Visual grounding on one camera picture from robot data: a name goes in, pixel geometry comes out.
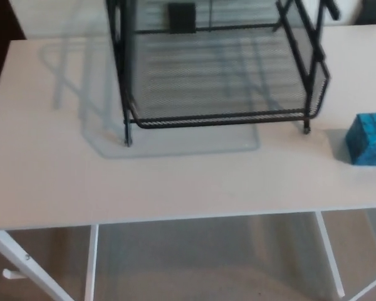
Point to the black mesh file tray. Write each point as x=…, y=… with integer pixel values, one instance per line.
x=219, y=94

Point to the white folding desk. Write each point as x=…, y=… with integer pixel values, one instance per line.
x=50, y=175

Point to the blue patterned cube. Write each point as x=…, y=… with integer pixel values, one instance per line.
x=368, y=141

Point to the dark object behind desk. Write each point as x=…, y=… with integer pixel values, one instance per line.
x=367, y=12

